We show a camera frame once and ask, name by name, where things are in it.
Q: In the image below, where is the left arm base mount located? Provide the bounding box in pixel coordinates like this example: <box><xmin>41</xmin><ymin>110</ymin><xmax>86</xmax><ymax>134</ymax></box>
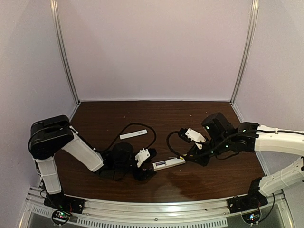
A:
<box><xmin>43</xmin><ymin>194</ymin><xmax>85</xmax><ymax>214</ymax></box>

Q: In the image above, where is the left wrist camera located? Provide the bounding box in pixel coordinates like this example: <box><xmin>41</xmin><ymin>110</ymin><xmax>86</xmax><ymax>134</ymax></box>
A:
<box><xmin>135</xmin><ymin>148</ymin><xmax>157</xmax><ymax>168</ymax></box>

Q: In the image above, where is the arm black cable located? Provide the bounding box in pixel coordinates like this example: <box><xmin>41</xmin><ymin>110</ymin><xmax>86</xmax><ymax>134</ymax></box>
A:
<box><xmin>166</xmin><ymin>125</ymin><xmax>304</xmax><ymax>164</ymax></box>
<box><xmin>28</xmin><ymin>122</ymin><xmax>157</xmax><ymax>182</ymax></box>

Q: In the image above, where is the aluminium right corner post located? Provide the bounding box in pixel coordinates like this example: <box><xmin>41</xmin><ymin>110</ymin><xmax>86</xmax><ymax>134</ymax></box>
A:
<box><xmin>230</xmin><ymin>0</ymin><xmax>259</xmax><ymax>105</ymax></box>

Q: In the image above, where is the aluminium left corner post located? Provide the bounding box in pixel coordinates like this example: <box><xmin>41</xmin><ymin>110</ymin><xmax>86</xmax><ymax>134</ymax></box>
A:
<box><xmin>50</xmin><ymin>0</ymin><xmax>80</xmax><ymax>105</ymax></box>

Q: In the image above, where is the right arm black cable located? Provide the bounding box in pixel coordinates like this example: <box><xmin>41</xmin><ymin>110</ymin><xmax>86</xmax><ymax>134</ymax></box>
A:
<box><xmin>166</xmin><ymin>125</ymin><xmax>304</xmax><ymax>164</ymax></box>

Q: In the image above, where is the white slotted front rail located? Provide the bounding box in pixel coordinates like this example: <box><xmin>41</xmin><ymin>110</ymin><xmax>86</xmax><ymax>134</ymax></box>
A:
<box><xmin>17</xmin><ymin>188</ymin><xmax>294</xmax><ymax>228</ymax></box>

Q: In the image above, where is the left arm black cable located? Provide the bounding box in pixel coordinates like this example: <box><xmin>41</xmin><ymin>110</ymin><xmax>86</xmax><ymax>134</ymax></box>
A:
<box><xmin>28</xmin><ymin>122</ymin><xmax>157</xmax><ymax>182</ymax></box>

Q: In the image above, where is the white remote control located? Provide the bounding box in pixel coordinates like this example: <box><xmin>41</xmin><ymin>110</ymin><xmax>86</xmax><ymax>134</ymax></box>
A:
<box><xmin>153</xmin><ymin>159</ymin><xmax>186</xmax><ymax>171</ymax></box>

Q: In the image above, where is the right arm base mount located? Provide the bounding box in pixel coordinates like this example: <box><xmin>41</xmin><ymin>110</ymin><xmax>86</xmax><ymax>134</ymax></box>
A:
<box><xmin>227</xmin><ymin>192</ymin><xmax>268</xmax><ymax>214</ymax></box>

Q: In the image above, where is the aluminium corner post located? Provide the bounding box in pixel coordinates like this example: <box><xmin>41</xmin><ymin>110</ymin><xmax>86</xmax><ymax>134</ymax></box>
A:
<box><xmin>230</xmin><ymin>0</ymin><xmax>259</xmax><ymax>105</ymax></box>
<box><xmin>50</xmin><ymin>0</ymin><xmax>80</xmax><ymax>105</ymax></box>

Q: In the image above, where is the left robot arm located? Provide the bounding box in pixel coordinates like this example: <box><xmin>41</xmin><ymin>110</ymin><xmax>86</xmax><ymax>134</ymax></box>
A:
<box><xmin>28</xmin><ymin>115</ymin><xmax>157</xmax><ymax>209</ymax></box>

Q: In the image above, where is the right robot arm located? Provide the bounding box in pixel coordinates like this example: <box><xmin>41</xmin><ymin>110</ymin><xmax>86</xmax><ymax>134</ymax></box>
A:
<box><xmin>178</xmin><ymin>113</ymin><xmax>304</xmax><ymax>198</ymax></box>

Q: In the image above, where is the white remote battery cover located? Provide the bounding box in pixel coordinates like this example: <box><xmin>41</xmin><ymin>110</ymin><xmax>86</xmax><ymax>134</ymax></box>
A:
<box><xmin>119</xmin><ymin>129</ymin><xmax>148</xmax><ymax>140</ymax></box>

